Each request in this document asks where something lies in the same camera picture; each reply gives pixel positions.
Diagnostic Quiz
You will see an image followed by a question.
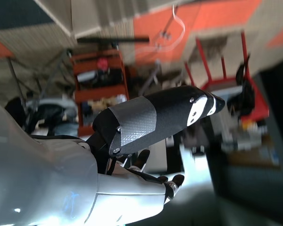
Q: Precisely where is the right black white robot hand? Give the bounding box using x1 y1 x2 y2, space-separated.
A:
0 86 226 226

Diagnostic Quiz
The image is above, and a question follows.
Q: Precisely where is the red metal shelf cart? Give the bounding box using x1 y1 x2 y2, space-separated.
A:
70 49 130 137

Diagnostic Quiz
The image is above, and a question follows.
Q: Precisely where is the black flat bar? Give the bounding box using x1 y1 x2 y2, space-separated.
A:
76 36 150 45

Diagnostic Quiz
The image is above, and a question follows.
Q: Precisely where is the red metal chair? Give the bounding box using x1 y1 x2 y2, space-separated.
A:
183 30 269 118

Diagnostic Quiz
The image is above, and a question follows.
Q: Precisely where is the black jacket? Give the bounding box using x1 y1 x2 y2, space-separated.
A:
235 55 256 112

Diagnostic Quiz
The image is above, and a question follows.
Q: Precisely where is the white cable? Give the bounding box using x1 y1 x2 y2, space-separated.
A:
134 4 187 57

